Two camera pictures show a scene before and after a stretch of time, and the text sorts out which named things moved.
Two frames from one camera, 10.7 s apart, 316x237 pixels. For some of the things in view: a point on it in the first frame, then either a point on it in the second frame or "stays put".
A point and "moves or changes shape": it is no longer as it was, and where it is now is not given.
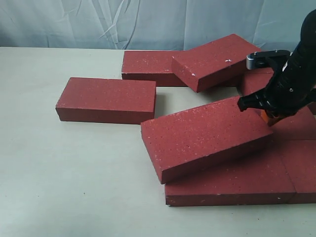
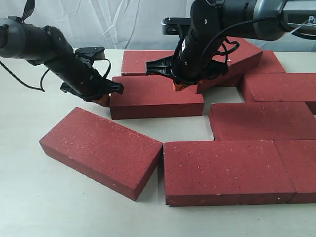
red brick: [176, 139] to [120, 158]
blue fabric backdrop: [150, 25] stays put
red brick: [299, 157] stays put
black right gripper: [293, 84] to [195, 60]
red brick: [132, 101] moves or changes shape
